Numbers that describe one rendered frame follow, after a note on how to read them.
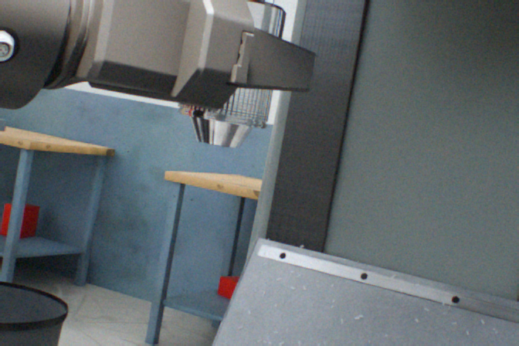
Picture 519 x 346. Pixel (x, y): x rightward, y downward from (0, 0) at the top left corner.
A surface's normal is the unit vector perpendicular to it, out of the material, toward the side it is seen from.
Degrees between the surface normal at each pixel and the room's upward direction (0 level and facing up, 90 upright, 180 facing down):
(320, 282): 63
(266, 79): 90
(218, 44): 90
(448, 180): 90
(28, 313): 86
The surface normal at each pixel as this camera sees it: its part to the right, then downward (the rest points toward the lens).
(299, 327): -0.36, -0.46
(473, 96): -0.47, -0.04
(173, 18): 0.59, 0.15
